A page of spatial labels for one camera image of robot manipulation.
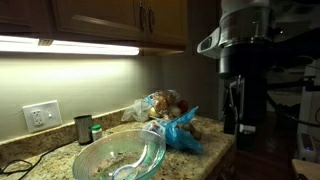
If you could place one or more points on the under-cabinet light strip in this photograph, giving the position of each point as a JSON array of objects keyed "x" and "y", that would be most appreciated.
[{"x": 36, "y": 45}]

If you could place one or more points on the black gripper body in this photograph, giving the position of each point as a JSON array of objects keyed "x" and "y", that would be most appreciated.
[{"x": 251, "y": 104}]

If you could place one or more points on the white bottle green cap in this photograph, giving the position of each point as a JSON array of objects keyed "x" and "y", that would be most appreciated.
[{"x": 96, "y": 132}]

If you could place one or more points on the red apple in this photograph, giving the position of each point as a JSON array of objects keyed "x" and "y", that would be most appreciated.
[{"x": 183, "y": 106}]

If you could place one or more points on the clear glass bowl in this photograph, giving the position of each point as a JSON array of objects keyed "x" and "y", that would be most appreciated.
[{"x": 99, "y": 160}]

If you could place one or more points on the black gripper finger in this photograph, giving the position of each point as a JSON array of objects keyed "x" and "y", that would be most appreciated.
[{"x": 230, "y": 111}]

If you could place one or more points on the brushed steel cup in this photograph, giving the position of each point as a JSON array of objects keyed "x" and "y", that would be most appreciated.
[{"x": 83, "y": 125}]

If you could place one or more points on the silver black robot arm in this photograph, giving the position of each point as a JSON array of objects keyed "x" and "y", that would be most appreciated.
[{"x": 252, "y": 38}]

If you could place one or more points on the white appliance with light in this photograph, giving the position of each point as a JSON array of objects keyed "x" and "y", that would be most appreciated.
[{"x": 306, "y": 147}]

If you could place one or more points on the clear bag of produce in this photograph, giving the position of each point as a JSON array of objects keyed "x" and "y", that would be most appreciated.
[{"x": 160, "y": 104}]

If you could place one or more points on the wooden upper cabinets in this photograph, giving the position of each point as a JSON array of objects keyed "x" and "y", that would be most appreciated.
[{"x": 152, "y": 25}]

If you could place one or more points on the white wall outlet plate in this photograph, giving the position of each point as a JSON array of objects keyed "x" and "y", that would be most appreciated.
[{"x": 42, "y": 116}]

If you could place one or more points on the clear plastic spoon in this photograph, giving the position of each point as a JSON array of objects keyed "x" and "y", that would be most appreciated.
[{"x": 130, "y": 170}]

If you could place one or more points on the brown potato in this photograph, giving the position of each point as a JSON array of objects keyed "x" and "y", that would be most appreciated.
[{"x": 189, "y": 127}]

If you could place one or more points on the blue clear plastic bag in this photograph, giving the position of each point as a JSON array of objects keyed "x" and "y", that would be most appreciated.
[{"x": 173, "y": 133}]

